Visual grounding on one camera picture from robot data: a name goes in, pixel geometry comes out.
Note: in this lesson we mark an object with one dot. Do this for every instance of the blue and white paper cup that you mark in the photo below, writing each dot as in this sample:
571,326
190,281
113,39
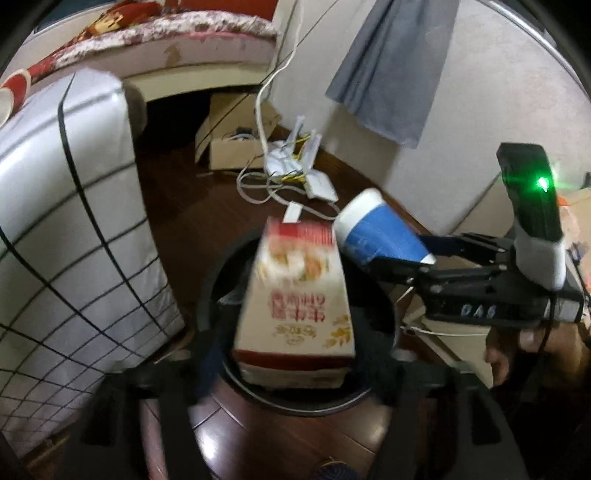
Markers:
383,230

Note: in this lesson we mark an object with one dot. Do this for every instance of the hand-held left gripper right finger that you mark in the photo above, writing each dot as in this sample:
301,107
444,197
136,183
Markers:
406,383

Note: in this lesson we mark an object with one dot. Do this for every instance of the cardboard box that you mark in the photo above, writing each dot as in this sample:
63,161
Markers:
231,152

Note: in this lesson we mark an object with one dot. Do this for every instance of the red white patterned sheet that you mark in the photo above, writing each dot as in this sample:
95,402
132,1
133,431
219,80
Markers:
14,87

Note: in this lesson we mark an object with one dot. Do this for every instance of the black round trash bin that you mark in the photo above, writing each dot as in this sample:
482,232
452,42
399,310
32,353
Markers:
374,323

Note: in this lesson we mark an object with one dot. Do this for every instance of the white grid-patterned mattress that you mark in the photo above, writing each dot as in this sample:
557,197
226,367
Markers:
69,230

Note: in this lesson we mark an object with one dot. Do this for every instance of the grey hanging cloth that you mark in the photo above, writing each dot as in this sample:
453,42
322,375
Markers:
392,69

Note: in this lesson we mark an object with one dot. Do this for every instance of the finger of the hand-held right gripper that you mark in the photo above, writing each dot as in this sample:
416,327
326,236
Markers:
466,247
401,272

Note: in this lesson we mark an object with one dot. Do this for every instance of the red and white milk carton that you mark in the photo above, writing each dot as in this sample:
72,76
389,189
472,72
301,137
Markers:
291,300

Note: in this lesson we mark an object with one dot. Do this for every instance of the person's right hand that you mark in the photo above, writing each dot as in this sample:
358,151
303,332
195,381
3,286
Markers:
501,360

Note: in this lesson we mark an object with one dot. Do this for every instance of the white router with antennas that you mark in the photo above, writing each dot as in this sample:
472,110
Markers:
281,159

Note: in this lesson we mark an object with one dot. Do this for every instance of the bed with floral sheet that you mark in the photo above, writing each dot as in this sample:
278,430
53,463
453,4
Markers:
194,50

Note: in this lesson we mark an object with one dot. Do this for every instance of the red patterned blanket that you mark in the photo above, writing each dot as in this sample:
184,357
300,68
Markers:
111,27

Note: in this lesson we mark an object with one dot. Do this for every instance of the flat white router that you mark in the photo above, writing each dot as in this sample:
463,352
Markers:
321,184

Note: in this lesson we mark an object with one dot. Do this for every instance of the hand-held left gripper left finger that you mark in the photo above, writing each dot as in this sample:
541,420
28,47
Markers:
205,369

